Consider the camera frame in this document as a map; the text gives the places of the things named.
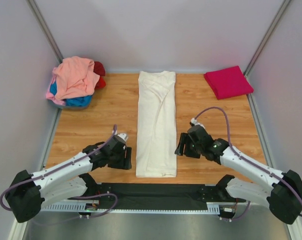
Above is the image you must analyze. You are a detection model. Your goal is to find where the white t shirt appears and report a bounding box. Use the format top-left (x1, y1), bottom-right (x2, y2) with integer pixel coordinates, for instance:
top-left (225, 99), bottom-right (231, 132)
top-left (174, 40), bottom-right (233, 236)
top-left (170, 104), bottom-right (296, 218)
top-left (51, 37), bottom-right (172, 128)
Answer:
top-left (135, 71), bottom-right (177, 178)

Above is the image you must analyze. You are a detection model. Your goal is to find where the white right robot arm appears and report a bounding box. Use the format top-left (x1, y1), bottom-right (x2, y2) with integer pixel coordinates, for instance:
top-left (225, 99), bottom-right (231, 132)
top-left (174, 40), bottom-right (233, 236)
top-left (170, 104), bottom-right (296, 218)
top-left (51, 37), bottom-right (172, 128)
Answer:
top-left (174, 132), bottom-right (302, 225)

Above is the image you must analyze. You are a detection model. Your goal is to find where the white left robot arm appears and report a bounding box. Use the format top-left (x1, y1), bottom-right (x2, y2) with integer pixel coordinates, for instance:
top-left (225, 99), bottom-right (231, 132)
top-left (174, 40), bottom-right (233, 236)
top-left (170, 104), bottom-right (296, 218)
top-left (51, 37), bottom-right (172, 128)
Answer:
top-left (3, 133), bottom-right (132, 223)

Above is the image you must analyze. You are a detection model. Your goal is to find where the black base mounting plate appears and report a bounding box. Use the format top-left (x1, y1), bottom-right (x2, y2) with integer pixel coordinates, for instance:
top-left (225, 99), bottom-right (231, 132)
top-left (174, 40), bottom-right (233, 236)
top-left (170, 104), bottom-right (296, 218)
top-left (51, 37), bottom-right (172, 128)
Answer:
top-left (95, 183), bottom-right (245, 210)

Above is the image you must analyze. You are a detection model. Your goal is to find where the blue t shirt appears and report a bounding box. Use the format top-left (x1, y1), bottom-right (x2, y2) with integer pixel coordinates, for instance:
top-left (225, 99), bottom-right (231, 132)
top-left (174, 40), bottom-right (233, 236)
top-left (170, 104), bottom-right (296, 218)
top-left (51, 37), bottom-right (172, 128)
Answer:
top-left (49, 79), bottom-right (94, 108)

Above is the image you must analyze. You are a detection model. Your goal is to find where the folded magenta t shirt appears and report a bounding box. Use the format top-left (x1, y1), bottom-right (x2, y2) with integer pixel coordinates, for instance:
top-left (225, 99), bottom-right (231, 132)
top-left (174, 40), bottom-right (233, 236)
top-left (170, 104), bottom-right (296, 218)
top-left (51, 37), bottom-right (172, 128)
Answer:
top-left (203, 65), bottom-right (254, 100)

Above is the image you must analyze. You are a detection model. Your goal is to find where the peach t shirt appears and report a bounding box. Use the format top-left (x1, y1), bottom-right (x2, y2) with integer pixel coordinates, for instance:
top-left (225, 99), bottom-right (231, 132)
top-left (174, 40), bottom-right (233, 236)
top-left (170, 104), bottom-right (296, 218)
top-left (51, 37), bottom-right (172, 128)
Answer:
top-left (52, 56), bottom-right (100, 100)

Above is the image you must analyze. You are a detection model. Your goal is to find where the pink t shirt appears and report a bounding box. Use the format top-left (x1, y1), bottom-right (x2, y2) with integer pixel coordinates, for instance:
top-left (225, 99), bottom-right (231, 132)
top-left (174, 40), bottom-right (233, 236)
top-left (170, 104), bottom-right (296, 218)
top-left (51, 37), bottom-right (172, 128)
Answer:
top-left (45, 76), bottom-right (66, 106)

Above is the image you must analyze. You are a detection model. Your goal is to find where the dark red t shirt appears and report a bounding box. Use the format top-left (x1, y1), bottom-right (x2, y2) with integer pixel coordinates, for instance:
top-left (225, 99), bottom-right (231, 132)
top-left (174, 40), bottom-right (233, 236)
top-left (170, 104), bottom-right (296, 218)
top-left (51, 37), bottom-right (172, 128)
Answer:
top-left (93, 61), bottom-right (107, 90)

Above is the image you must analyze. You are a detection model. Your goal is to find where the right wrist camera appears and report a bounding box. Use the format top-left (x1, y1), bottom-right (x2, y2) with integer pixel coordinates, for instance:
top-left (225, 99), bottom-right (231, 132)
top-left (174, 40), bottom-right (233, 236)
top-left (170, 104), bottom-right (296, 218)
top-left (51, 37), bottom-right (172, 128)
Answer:
top-left (187, 118), bottom-right (213, 144)

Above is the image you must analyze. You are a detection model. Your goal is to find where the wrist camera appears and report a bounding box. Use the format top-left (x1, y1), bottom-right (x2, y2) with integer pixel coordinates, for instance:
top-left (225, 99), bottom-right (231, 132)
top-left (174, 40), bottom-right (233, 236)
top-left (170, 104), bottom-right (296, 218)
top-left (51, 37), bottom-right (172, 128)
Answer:
top-left (187, 118), bottom-right (213, 144)
top-left (113, 133), bottom-right (129, 145)

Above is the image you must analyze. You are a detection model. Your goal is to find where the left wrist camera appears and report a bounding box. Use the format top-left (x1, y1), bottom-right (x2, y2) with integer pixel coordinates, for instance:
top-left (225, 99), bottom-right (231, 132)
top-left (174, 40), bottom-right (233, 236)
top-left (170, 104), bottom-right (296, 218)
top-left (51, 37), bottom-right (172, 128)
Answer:
top-left (113, 133), bottom-right (129, 145)

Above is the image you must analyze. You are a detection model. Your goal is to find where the slotted white cable duct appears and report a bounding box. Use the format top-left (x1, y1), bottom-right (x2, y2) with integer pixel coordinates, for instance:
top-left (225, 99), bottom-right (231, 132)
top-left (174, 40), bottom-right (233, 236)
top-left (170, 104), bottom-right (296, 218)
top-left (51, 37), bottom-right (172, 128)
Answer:
top-left (41, 201), bottom-right (220, 215)

